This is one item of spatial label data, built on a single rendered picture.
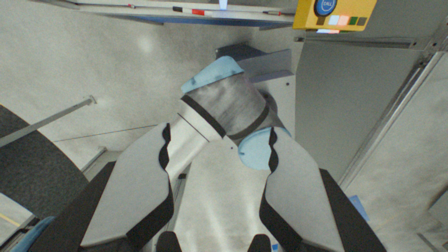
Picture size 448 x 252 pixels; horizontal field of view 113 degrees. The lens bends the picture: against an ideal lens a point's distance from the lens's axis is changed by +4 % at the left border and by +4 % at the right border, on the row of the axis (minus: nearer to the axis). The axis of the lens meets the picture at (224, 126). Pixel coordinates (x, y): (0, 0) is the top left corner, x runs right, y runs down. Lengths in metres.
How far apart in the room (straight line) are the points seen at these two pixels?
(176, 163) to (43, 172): 1.59
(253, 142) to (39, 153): 1.70
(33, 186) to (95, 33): 1.29
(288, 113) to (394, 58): 0.54
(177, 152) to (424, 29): 0.91
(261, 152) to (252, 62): 0.33
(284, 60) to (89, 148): 2.50
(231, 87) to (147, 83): 1.55
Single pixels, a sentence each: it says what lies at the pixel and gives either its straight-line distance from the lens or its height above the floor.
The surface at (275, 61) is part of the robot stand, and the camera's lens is 0.57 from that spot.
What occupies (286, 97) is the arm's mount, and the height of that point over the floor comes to 1.08.
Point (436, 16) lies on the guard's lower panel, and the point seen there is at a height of 0.93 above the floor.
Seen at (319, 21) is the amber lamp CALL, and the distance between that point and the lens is 0.52.
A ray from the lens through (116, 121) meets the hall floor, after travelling 2.16.
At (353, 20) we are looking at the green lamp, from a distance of 0.56.
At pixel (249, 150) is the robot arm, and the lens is 0.30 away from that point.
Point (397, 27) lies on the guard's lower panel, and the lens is 1.00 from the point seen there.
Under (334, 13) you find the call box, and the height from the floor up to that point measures 1.07.
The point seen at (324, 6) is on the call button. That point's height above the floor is 1.08.
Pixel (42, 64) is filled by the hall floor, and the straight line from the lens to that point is 2.33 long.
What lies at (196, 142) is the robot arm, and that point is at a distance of 0.27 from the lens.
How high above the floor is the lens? 1.54
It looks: 59 degrees down
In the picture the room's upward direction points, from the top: 180 degrees clockwise
